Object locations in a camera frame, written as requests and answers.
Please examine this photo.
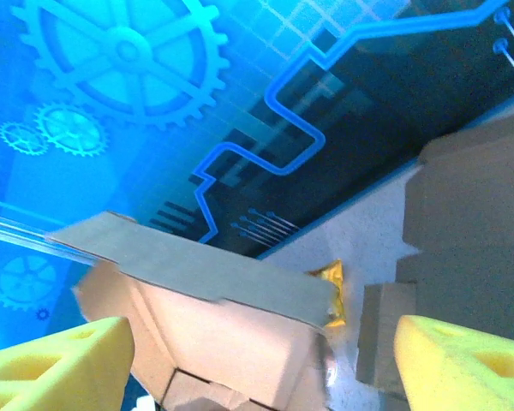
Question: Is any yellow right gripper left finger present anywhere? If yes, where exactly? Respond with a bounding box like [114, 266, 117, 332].
[0, 315, 136, 411]

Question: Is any yellow snack bag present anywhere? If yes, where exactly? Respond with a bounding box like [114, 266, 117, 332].
[304, 258, 348, 331]

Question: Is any brown cardboard mailer box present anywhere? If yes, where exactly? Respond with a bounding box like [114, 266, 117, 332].
[49, 211, 343, 411]
[354, 111, 514, 411]

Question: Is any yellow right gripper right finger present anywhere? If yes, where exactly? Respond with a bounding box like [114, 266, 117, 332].
[393, 313, 514, 411]

